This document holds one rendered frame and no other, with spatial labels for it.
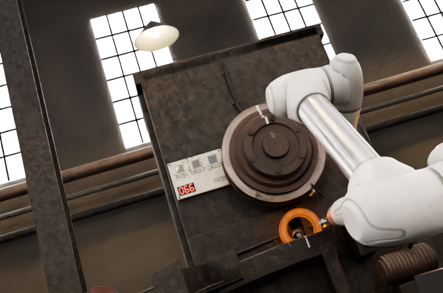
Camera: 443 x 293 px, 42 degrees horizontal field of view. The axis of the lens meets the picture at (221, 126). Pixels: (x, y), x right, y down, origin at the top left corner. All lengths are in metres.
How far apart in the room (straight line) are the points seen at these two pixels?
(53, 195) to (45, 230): 0.32
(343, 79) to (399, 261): 0.88
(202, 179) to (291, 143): 0.45
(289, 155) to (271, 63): 0.61
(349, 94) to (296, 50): 1.15
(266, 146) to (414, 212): 1.27
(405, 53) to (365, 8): 1.06
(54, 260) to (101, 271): 3.58
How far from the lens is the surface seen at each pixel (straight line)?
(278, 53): 3.00
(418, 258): 2.47
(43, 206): 5.32
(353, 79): 1.88
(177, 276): 2.11
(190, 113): 2.83
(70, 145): 9.31
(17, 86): 5.80
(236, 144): 2.59
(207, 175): 2.70
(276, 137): 2.54
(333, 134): 1.60
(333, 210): 2.23
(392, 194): 1.35
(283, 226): 2.56
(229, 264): 2.28
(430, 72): 9.43
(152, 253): 8.69
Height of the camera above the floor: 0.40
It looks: 20 degrees up
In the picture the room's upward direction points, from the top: 19 degrees counter-clockwise
